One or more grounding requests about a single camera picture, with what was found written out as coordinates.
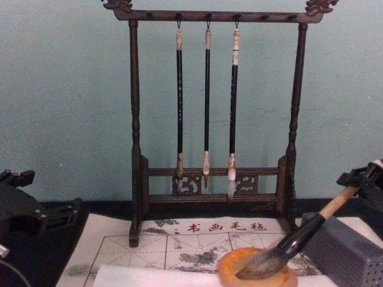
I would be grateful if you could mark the thin black hanging brush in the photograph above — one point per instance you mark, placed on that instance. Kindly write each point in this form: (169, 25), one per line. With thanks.
(207, 104)

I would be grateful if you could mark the white felt mat red grid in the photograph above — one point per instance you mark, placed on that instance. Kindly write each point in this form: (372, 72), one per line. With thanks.
(125, 248)

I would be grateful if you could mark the dark wooden brush rack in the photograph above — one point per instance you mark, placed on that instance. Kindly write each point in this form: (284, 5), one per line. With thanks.
(135, 119)

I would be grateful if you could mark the black brush with brown tip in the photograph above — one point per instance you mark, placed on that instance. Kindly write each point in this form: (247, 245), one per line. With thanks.
(179, 104)

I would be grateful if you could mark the black brush with white tip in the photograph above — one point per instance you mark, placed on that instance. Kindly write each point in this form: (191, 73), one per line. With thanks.
(233, 104)

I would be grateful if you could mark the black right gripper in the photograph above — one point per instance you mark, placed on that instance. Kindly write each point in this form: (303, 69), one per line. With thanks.
(377, 175)

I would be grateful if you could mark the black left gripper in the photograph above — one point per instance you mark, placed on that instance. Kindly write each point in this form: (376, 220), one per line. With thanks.
(18, 209)

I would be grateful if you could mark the white paper sheet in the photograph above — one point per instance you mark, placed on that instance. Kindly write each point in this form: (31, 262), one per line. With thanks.
(155, 276)

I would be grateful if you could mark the grey perforated box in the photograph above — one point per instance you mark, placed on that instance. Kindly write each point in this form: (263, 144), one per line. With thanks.
(344, 254)

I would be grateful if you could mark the orange round ink dish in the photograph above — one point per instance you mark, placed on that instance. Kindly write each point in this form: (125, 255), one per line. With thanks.
(229, 263)

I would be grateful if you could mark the pale wall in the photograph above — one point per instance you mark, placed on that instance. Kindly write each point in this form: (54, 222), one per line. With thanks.
(66, 89)

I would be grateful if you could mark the black table cloth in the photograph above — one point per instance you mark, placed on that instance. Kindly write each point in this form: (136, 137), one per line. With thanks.
(51, 257)

